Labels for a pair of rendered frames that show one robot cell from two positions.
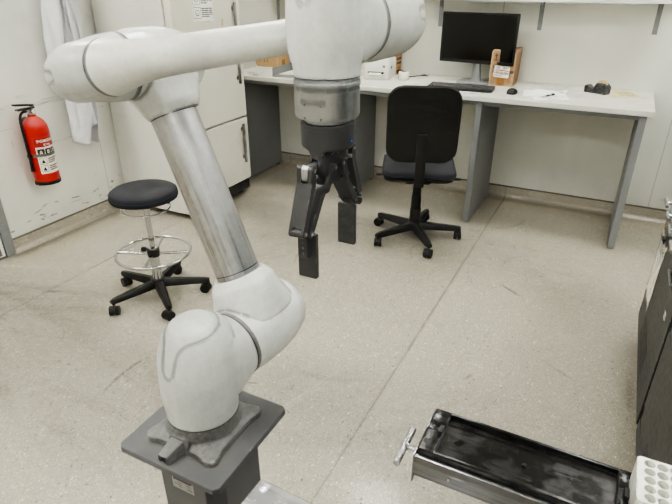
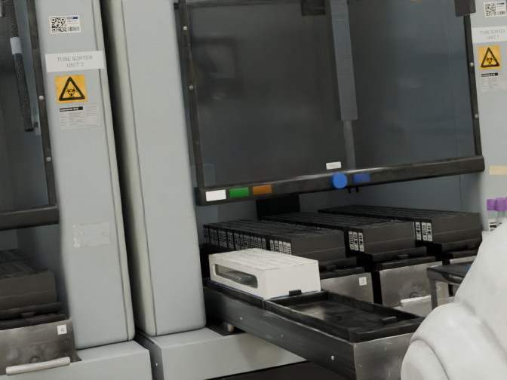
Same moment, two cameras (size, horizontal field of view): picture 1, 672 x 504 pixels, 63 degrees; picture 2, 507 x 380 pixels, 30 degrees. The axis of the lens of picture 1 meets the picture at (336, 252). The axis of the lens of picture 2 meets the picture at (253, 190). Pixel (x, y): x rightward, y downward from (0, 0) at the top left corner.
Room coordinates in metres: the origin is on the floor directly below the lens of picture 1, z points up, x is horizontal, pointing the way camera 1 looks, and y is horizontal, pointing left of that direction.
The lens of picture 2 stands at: (1.76, 0.52, 1.07)
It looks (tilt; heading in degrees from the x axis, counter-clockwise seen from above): 3 degrees down; 223
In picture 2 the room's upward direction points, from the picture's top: 6 degrees counter-clockwise
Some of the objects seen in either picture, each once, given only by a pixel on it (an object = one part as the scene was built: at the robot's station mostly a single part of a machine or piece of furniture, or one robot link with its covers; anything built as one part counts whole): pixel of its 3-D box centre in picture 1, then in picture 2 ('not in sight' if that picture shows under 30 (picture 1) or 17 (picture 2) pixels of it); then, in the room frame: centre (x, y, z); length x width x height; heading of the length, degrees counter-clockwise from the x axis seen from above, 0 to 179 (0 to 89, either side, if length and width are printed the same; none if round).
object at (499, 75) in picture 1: (505, 66); not in sight; (4.01, -1.20, 1.02); 0.22 x 0.17 x 0.24; 153
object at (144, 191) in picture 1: (147, 244); not in sight; (2.59, 1.00, 0.32); 0.57 x 0.52 x 0.63; 153
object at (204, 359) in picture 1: (200, 362); not in sight; (0.90, 0.28, 0.87); 0.18 x 0.16 x 0.22; 147
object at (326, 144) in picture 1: (327, 151); not in sight; (0.76, 0.01, 1.36); 0.08 x 0.07 x 0.09; 153
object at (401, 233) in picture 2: not in sight; (387, 240); (0.23, -0.56, 0.85); 0.12 x 0.02 x 0.06; 152
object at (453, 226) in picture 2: not in sight; (453, 230); (0.10, -0.49, 0.85); 0.12 x 0.02 x 0.06; 152
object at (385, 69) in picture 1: (379, 65); not in sight; (4.26, -0.32, 0.99); 0.29 x 0.20 x 0.17; 161
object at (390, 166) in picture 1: (421, 163); not in sight; (3.33, -0.54, 0.52); 0.64 x 0.60 x 1.05; 173
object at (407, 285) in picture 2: not in sight; (339, 265); (0.13, -0.77, 0.78); 0.73 x 0.14 x 0.09; 63
